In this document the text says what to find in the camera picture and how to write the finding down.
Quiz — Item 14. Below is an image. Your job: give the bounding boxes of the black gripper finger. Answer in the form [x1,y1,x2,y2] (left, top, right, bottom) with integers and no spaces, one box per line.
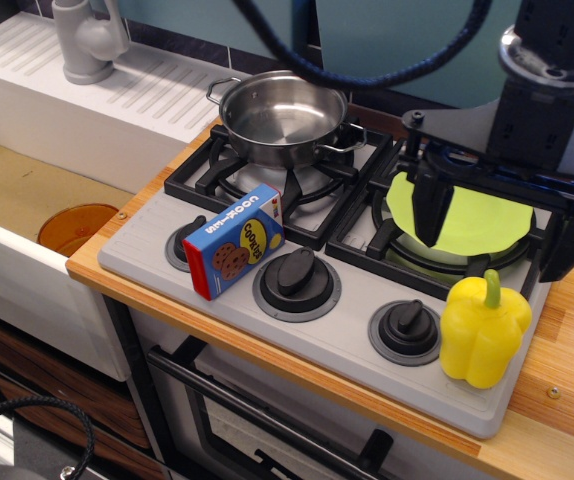
[412,162,454,247]
[538,203,574,283]

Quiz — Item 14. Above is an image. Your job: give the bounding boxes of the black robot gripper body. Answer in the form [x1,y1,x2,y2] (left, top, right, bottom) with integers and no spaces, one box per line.
[402,100,574,209]

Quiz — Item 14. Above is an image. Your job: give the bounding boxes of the yellow toy bell pepper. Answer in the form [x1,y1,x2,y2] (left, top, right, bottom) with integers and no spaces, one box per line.
[439,269,532,389]

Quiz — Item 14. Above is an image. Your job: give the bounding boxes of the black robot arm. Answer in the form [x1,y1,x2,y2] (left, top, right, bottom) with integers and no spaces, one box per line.
[402,1,574,282]

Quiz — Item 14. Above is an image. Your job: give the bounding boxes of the lime green plate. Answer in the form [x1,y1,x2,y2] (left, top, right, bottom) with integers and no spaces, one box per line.
[386,172,534,256]

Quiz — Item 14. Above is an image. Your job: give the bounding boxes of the grey toy stove top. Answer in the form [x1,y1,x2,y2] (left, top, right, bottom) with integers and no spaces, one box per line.
[97,119,553,440]

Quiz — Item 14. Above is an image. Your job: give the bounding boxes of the right black stove knob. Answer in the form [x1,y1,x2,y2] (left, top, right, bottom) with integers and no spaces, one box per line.
[368,300,441,367]

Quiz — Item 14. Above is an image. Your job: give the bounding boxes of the black stove knob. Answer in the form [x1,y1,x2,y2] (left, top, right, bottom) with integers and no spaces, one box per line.
[368,300,441,367]
[165,215,206,272]
[253,247,342,323]

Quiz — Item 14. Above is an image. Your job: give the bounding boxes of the middle black stove knob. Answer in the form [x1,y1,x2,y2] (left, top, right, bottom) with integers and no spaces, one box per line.
[253,247,342,323]

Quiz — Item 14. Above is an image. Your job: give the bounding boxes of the stainless steel pot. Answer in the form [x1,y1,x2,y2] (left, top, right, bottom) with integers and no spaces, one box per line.
[206,70,367,169]

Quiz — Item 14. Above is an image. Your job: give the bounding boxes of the left black stove knob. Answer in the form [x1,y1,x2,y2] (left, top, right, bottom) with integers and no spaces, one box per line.
[165,215,206,272]

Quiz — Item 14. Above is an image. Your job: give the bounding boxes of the right black burner grate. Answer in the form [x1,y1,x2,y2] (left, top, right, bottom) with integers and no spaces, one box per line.
[326,141,549,300]

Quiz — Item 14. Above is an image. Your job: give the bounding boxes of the black burner grate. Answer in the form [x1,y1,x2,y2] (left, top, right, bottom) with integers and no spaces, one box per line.
[326,141,549,300]
[164,125,394,250]

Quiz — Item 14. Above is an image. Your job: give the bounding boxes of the left black burner grate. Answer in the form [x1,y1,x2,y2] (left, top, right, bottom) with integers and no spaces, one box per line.
[164,125,394,250]

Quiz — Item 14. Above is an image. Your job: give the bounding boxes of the blue cookie box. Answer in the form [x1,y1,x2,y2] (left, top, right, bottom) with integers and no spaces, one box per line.
[183,184,285,301]

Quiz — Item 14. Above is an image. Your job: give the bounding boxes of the grey toy faucet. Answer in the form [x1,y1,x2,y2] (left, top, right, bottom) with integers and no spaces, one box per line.
[52,0,130,85]

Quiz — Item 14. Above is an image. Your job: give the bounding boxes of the white toy sink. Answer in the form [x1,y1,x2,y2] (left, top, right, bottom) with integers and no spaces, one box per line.
[0,13,228,381]

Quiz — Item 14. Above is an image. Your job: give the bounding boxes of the wooden drawer cabinet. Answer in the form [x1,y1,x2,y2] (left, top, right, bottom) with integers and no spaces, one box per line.
[0,304,168,480]

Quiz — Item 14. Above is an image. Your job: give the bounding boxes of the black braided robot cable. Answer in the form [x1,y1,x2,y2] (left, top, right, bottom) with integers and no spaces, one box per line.
[231,0,493,92]

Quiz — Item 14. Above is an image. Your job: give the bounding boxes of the oven door with handle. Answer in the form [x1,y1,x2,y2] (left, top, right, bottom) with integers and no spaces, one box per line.
[146,336,487,479]

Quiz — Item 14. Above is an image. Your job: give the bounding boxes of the black braided foreground cable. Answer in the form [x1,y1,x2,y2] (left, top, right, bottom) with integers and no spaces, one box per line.
[0,395,97,480]

